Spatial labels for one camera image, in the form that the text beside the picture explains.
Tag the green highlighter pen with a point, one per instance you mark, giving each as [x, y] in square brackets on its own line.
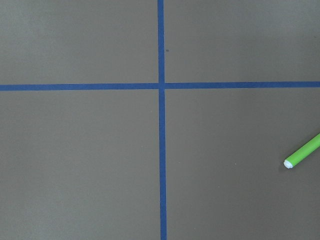
[303, 152]

